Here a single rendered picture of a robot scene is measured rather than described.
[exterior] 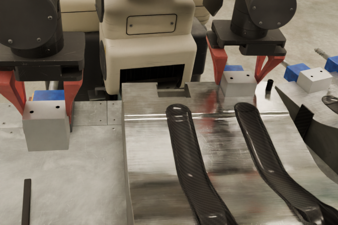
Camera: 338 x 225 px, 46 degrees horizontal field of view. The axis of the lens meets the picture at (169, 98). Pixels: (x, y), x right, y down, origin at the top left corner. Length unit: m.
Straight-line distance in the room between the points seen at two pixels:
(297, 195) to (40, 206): 0.35
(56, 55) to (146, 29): 0.54
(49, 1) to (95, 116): 0.42
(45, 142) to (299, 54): 2.38
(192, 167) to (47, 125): 0.20
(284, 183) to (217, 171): 0.09
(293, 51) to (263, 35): 2.18
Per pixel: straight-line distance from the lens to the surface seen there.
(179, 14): 0.97
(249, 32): 0.60
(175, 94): 0.68
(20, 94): 0.52
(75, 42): 0.47
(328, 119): 0.72
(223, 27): 0.62
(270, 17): 0.51
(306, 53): 2.80
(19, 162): 0.67
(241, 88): 0.65
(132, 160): 0.54
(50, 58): 0.44
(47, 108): 0.51
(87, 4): 1.19
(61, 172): 0.64
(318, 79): 0.78
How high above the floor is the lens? 1.27
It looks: 37 degrees down
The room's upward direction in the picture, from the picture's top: 5 degrees clockwise
